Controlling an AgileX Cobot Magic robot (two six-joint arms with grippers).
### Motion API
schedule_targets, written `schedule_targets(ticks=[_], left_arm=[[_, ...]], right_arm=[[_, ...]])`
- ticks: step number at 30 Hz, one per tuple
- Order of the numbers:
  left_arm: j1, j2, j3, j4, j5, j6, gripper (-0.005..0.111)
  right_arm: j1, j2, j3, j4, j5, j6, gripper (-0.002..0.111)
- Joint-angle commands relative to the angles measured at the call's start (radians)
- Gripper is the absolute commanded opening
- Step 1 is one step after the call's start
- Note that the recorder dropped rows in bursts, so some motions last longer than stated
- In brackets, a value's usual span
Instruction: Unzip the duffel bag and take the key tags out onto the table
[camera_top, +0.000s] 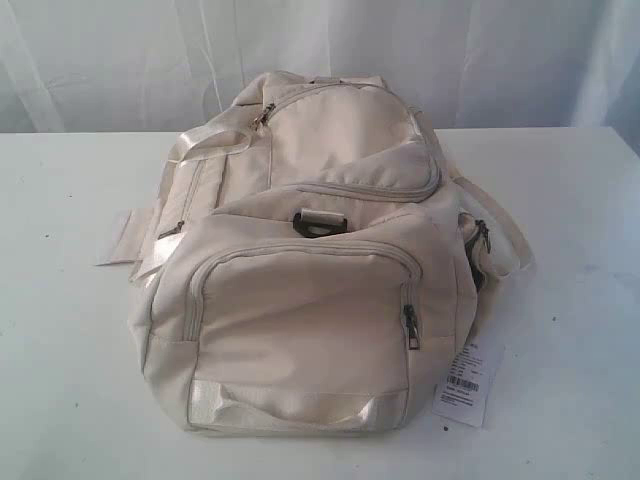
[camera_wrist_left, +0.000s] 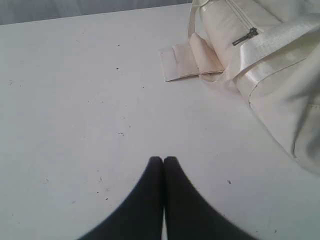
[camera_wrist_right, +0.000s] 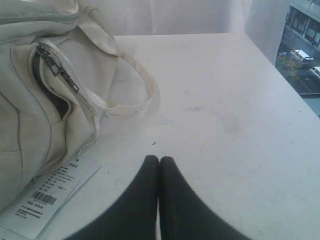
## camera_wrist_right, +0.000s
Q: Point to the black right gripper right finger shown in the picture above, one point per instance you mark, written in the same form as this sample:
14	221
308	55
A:
183	215

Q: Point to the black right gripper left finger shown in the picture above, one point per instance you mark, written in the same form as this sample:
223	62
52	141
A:
133	215

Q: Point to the cream fabric duffel bag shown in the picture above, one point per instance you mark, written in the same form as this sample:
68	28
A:
58	61

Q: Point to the white paper barcode tag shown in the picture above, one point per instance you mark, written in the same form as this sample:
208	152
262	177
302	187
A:
33	210

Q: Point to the white car outside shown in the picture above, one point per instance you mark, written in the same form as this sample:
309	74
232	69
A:
315	72

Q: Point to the white van outside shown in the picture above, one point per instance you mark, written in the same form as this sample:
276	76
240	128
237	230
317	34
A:
300	55

